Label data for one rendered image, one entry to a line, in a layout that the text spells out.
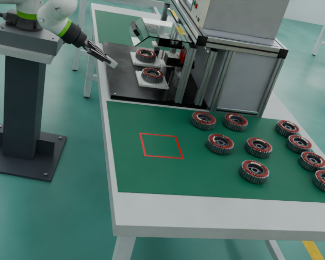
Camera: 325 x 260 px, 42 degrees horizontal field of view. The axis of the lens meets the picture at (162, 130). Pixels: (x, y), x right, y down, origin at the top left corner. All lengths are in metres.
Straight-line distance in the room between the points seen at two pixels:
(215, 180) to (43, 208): 1.13
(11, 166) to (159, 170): 1.29
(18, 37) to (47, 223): 0.97
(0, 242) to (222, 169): 1.16
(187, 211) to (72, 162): 1.44
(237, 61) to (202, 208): 0.78
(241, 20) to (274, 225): 0.95
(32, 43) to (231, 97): 1.04
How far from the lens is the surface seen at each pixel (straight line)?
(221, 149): 1.73
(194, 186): 1.53
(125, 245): 1.44
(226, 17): 1.98
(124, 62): 2.28
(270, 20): 2.07
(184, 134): 1.80
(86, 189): 2.56
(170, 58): 2.07
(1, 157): 2.72
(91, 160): 2.77
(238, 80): 2.02
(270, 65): 2.04
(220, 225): 1.42
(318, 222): 1.64
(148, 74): 2.08
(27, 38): 2.28
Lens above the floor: 1.67
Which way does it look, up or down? 31 degrees down
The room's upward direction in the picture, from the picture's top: 15 degrees clockwise
